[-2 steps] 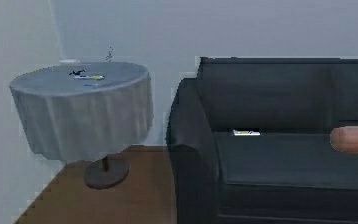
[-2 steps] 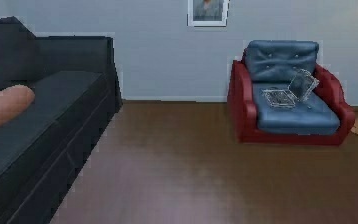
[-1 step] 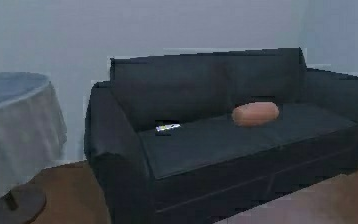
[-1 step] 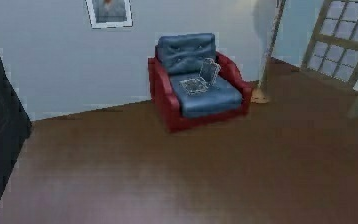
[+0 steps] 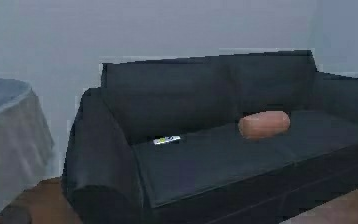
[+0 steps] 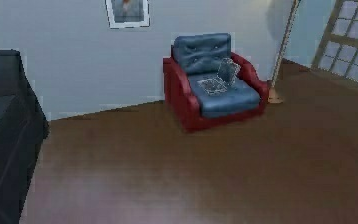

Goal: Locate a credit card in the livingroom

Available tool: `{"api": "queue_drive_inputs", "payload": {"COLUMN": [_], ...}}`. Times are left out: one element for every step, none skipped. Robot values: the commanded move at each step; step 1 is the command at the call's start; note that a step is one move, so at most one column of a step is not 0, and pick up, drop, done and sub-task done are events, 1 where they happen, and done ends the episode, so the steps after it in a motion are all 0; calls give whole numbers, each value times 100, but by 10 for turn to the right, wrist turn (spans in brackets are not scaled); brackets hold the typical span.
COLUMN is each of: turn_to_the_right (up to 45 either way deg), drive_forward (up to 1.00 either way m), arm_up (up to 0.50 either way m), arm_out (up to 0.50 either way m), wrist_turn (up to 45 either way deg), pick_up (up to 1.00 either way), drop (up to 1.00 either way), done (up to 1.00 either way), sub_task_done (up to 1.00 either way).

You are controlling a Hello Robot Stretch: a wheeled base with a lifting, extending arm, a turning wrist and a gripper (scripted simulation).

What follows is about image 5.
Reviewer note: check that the dark grey sofa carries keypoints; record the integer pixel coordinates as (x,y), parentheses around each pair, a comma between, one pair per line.
(200,166)

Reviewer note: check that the orange bolster cushion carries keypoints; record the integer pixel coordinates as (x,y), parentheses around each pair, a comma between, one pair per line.
(264,124)

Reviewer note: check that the table with grey cloth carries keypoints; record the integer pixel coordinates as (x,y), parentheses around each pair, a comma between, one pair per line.
(13,140)

